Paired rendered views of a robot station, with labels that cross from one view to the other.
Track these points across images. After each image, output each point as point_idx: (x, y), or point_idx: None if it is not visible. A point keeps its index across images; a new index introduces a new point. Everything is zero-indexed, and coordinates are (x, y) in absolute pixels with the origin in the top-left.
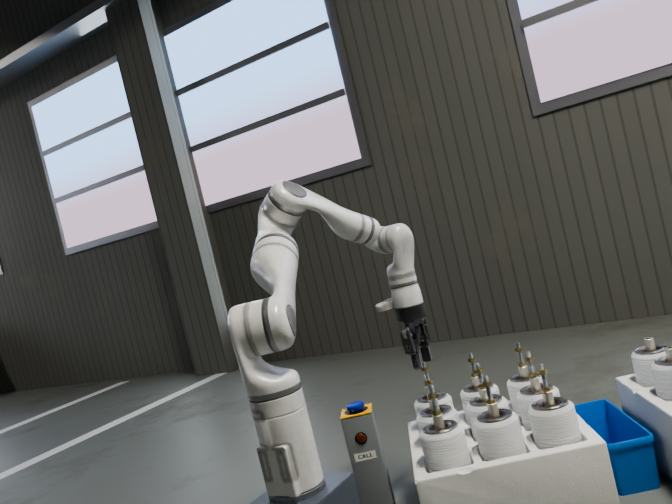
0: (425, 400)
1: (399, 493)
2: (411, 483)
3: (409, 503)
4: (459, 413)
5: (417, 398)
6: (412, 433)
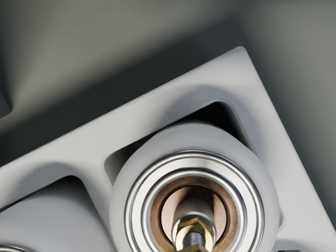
0: (142, 209)
1: (191, 17)
2: (244, 25)
3: (143, 66)
4: (301, 235)
5: (174, 155)
6: (121, 120)
